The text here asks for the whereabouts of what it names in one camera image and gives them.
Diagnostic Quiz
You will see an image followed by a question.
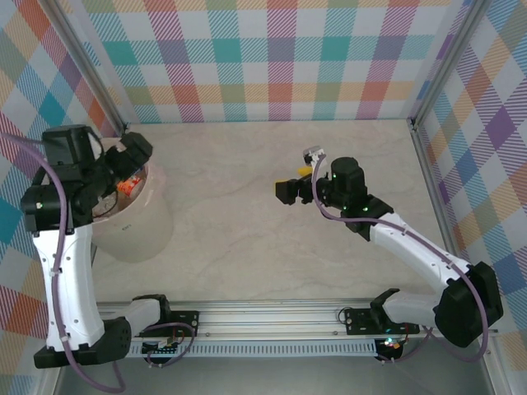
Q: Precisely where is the electronics board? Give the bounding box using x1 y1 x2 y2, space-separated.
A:
378 336 407 354
142 337 182 357

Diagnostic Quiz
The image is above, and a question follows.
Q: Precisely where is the aluminium right side rail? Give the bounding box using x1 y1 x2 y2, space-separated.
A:
409 118 481 291

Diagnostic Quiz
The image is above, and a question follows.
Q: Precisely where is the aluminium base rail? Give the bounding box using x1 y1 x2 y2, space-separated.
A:
96 299 499 342

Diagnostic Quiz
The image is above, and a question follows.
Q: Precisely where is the aluminium right frame post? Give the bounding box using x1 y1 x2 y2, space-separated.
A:
410 0 492 128

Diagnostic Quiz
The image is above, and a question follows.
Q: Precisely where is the grey metal shelf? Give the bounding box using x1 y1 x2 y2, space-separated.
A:
53 355 495 395

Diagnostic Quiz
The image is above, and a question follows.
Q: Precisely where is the orange label plastic bottle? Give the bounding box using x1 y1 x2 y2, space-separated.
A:
117 175 143 198

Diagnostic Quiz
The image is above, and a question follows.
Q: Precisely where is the right electronics board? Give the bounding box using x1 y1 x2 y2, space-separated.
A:
378 336 407 354

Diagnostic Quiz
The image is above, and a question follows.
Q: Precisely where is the left electronics board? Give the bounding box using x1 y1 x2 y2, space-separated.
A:
142 337 182 357

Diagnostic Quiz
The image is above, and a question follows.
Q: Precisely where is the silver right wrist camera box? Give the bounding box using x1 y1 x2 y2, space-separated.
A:
301 145 329 170

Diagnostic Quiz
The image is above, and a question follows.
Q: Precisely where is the aluminium left frame post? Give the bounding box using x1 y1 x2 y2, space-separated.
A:
45 0 128 132

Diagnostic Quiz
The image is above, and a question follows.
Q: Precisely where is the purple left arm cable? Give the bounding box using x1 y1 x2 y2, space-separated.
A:
0 132 198 392

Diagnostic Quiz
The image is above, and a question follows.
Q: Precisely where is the aluminium frame post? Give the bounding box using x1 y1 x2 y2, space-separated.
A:
45 0 128 132
410 0 492 128

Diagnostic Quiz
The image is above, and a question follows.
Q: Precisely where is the white slotted cable duct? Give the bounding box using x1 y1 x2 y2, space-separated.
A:
129 344 379 359

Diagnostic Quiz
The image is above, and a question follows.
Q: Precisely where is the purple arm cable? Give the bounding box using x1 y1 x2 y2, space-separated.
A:
312 154 491 365
0 132 198 392

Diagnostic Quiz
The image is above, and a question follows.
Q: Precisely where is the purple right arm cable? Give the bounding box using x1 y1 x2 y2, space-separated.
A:
312 154 491 365

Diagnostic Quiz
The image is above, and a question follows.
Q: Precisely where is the beige round plastic bin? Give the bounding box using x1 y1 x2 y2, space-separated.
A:
90 137 174 263

